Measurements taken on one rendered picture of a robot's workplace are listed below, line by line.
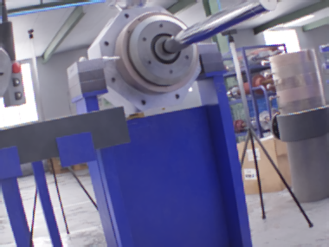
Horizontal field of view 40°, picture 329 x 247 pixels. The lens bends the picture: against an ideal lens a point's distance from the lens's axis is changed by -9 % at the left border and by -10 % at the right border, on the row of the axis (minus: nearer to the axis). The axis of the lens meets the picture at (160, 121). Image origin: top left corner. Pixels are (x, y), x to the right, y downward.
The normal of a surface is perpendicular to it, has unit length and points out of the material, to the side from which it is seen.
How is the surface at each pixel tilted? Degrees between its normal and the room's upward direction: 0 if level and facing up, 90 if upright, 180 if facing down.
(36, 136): 90
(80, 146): 90
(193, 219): 90
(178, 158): 90
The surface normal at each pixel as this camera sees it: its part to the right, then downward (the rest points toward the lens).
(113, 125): 0.40, -0.08
